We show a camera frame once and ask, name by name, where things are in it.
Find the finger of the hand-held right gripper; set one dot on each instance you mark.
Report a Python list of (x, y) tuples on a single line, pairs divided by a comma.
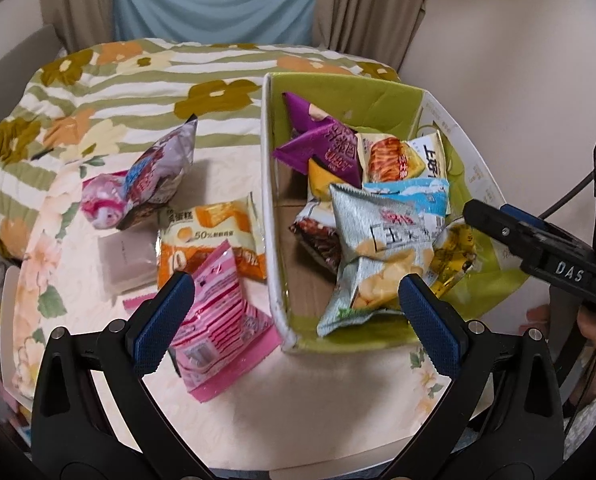
[(497, 222), (532, 217)]

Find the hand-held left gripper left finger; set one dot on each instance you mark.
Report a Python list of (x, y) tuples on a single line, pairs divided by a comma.
[(160, 322)]

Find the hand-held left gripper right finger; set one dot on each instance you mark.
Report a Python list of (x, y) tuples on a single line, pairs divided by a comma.
[(430, 327)]

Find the gold snack packet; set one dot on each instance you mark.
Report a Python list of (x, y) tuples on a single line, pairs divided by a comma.
[(452, 257)]

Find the pink striped snack packet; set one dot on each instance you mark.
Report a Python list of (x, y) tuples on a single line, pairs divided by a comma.
[(223, 320)]

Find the green cardboard box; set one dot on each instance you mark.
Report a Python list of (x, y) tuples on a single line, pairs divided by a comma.
[(348, 335)]

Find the light blue snack packet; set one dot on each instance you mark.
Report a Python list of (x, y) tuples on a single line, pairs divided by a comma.
[(417, 197)]

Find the silver yellow chip bag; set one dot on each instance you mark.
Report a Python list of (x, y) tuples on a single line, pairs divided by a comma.
[(377, 250)]

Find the white orange chip bag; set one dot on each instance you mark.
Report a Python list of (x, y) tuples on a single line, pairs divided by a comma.
[(392, 160)]

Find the red brown chip bag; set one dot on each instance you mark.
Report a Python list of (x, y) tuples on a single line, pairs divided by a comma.
[(318, 237)]

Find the purple chip bag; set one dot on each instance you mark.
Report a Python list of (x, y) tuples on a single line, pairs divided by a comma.
[(328, 147)]

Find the person's right forearm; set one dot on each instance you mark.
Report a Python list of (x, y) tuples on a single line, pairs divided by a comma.
[(595, 425)]

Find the pink wrapper strip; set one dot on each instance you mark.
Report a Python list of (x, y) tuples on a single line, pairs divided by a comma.
[(138, 302)]

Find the white grey packet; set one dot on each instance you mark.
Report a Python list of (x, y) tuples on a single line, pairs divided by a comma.
[(123, 262)]

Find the orange cake packet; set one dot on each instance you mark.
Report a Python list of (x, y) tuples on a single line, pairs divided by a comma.
[(213, 240)]

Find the pink white snack packet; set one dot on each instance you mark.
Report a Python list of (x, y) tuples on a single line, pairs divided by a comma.
[(103, 205)]

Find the white floral table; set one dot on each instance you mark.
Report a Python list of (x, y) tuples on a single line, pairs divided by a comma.
[(278, 410)]

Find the silver blue red snack bag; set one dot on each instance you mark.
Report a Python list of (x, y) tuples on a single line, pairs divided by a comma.
[(153, 175)]

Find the yellow snack packet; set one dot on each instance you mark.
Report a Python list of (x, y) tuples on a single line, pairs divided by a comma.
[(323, 182)]

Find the green striped floral blanket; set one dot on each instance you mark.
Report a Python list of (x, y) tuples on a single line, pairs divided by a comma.
[(128, 90)]

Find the beige curtain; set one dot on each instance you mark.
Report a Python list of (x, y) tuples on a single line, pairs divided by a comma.
[(372, 5), (78, 0)]

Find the grey bed headboard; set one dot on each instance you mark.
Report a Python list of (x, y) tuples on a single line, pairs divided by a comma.
[(8, 60)]

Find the light blue cloth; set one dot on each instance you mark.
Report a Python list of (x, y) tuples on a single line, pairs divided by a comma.
[(218, 0)]

